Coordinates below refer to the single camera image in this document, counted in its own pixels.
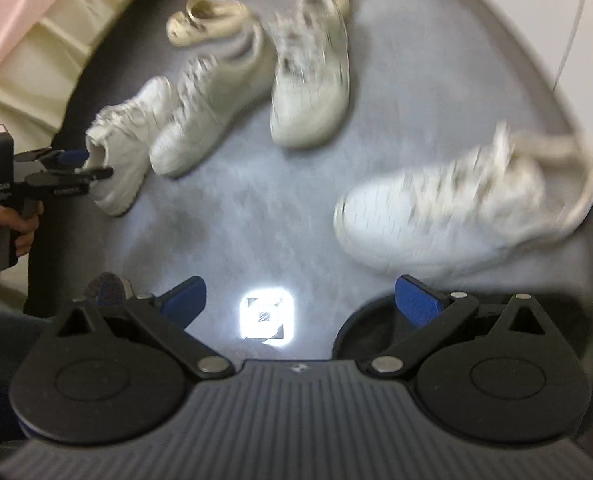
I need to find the white sneaker large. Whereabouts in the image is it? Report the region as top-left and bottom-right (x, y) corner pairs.
(333, 122), (593, 278)

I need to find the person's left hand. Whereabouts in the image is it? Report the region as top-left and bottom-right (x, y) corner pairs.
(0, 200), (45, 267)

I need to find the cream bed skirt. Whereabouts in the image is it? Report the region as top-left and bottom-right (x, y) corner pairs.
(0, 0), (133, 150)

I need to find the white wall cable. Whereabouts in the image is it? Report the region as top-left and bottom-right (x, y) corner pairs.
(549, 0), (593, 92)

